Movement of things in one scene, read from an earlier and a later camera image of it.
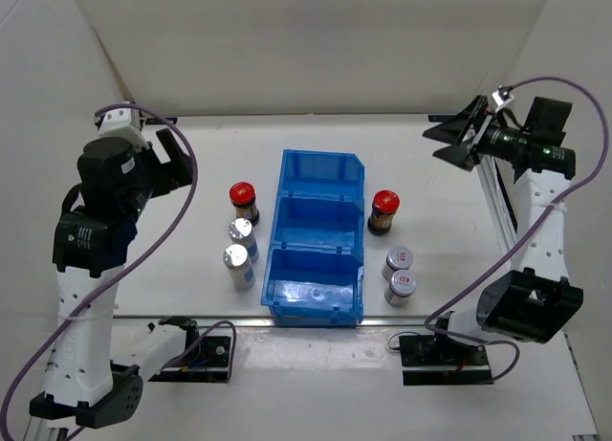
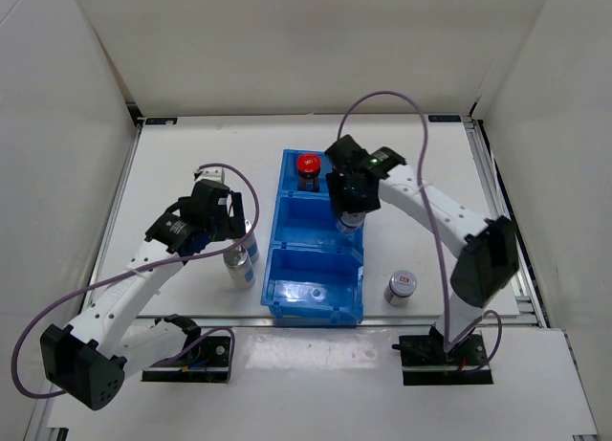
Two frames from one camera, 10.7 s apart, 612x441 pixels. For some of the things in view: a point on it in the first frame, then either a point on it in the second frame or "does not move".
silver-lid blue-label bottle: x=237 y=260 does not move
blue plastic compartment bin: x=316 y=272 does not move
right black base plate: x=426 y=361 does not move
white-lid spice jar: x=403 y=283 does not move
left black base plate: x=207 y=362 does not move
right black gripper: x=453 y=131 to x=339 y=202
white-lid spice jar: x=398 y=258 to x=351 y=223
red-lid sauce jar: x=384 y=205 to x=309 y=166
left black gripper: x=173 y=173 to x=232 y=226
